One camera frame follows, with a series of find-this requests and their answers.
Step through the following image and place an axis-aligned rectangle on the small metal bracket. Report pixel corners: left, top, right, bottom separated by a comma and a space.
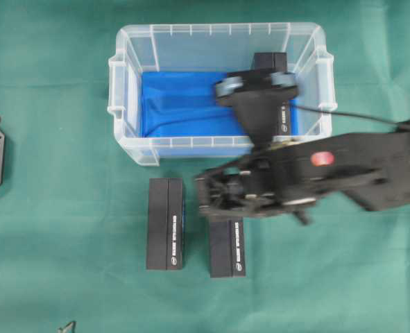
57, 321, 76, 333

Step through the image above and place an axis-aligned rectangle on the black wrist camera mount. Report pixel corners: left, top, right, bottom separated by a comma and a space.
214, 69, 299, 148

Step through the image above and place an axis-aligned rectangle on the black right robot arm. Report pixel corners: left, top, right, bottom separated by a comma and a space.
196, 120, 410, 225

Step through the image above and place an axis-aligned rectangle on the clear plastic storage case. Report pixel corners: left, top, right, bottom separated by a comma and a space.
108, 22, 337, 167

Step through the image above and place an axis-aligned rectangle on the blue cloth case liner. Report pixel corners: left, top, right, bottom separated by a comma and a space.
139, 71, 302, 139

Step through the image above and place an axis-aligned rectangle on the black RealSense D415 box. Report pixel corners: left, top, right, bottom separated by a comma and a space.
146, 178, 185, 271

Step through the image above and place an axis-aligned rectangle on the black RealSense D435i box top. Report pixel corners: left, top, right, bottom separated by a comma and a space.
251, 52, 293, 135

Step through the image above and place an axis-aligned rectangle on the black realsense d435i box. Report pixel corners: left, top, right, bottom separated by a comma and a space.
251, 52, 293, 135
209, 216, 246, 278

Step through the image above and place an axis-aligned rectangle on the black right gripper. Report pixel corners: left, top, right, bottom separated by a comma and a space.
195, 147, 316, 225

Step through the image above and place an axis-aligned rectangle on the black RealSense D435i box bottom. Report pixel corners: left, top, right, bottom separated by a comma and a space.
209, 216, 246, 278

